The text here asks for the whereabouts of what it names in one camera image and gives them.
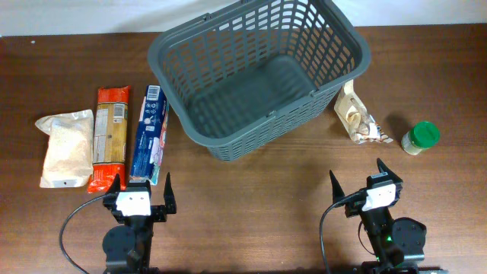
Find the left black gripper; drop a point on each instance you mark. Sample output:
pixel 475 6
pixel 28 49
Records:
pixel 160 212

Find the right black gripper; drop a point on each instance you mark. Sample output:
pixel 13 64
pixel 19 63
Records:
pixel 386 173

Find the blue tissue pack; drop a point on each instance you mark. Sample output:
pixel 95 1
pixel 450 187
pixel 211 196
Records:
pixel 150 135

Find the orange spaghetti packet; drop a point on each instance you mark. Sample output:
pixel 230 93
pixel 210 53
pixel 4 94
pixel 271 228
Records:
pixel 110 134

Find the grey plastic shopping basket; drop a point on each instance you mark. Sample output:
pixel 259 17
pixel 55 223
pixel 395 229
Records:
pixel 248 73

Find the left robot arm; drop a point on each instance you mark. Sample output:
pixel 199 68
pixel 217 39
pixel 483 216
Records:
pixel 128 245

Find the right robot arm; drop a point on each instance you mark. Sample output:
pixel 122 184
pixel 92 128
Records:
pixel 397 244

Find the beige snack bag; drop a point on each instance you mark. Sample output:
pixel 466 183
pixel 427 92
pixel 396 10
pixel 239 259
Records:
pixel 357 121

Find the green lid glass jar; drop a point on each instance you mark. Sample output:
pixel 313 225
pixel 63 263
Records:
pixel 422 136

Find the white grain bag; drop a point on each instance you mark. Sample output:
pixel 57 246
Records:
pixel 68 160

